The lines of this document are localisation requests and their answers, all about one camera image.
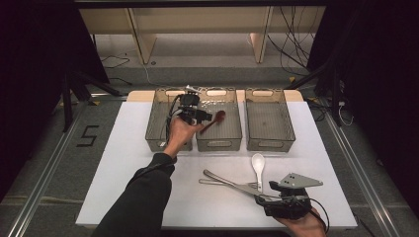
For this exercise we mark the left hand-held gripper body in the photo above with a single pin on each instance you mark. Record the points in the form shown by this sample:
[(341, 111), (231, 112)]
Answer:
[(189, 100)]

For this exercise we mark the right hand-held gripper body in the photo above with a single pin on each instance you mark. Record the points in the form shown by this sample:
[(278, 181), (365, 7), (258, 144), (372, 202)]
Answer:
[(296, 181)]

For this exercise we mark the brown wooden spoon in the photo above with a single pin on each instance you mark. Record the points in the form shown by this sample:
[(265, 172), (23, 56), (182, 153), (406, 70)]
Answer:
[(220, 115)]

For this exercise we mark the transparent grey plastic bin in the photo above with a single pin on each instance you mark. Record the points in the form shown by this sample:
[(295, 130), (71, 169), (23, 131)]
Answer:
[(156, 121), (268, 123), (227, 131)]

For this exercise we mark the metal knife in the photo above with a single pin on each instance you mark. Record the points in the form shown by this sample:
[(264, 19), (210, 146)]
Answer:
[(237, 187)]

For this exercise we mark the white ceramic spoon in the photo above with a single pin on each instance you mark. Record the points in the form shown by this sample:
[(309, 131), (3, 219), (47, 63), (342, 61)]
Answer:
[(258, 161)]

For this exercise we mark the white chopstick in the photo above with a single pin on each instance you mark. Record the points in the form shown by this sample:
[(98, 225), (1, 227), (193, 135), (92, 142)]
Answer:
[(161, 144)]

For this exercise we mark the metal fork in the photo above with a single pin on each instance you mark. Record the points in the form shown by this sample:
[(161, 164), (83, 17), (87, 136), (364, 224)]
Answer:
[(210, 182)]

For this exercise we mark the person's left hand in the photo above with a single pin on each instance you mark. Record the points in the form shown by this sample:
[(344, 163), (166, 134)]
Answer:
[(181, 135)]

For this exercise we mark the person's right hand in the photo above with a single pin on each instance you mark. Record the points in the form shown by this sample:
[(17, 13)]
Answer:
[(306, 227)]

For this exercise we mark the light wooden desk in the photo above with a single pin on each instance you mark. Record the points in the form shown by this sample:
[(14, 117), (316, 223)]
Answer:
[(197, 19)]

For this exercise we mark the black metal stand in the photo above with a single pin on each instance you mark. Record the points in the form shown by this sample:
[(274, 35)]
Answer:
[(67, 105), (335, 95)]

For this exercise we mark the black metal bar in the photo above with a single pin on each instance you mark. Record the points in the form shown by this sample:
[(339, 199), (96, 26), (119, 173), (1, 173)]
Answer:
[(197, 3)]

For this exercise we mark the dark curtain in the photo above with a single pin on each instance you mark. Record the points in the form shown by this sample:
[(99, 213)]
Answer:
[(378, 82), (33, 65)]

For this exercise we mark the metal floor rail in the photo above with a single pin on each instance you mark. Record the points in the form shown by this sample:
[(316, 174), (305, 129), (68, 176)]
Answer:
[(362, 171), (46, 177)]

